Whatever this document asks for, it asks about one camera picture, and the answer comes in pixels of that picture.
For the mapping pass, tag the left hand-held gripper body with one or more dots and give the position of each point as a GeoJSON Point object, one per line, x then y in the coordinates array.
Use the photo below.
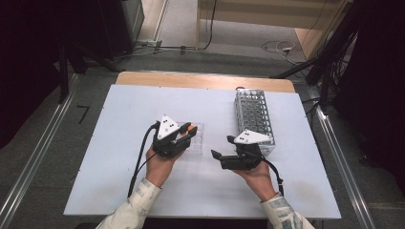
{"type": "Point", "coordinates": [167, 127]}

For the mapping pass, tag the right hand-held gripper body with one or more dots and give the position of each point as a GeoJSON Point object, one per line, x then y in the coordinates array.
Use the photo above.
{"type": "Point", "coordinates": [245, 157]}

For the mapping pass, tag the clear plastic tube rack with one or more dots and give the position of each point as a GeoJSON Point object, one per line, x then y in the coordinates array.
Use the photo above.
{"type": "Point", "coordinates": [197, 143]}

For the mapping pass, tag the metal test tube rack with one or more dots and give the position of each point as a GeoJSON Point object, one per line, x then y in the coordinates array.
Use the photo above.
{"type": "Point", "coordinates": [254, 111]}

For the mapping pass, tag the person's right hand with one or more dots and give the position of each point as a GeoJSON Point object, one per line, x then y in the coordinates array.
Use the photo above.
{"type": "Point", "coordinates": [261, 179]}

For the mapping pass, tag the person's left hand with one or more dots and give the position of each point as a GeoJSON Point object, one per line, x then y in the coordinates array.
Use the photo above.
{"type": "Point", "coordinates": [157, 170]}

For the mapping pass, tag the grey power strip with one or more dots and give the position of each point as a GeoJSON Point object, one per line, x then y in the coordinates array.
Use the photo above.
{"type": "Point", "coordinates": [149, 42]}

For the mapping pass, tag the black equipment cabinet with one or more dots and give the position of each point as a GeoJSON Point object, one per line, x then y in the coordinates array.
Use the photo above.
{"type": "Point", "coordinates": [121, 25]}

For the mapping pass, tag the black tripod stand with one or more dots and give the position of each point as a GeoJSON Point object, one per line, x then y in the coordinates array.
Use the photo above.
{"type": "Point", "coordinates": [63, 79]}

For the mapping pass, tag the wooden cabinet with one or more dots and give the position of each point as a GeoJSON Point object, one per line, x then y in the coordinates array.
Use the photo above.
{"type": "Point", "coordinates": [254, 12]}

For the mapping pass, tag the black metal stand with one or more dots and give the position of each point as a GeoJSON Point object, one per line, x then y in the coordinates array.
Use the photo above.
{"type": "Point", "coordinates": [331, 54]}

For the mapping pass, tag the metal floor rail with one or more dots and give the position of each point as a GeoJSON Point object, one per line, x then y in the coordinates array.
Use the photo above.
{"type": "Point", "coordinates": [341, 165]}
{"type": "Point", "coordinates": [43, 143]}

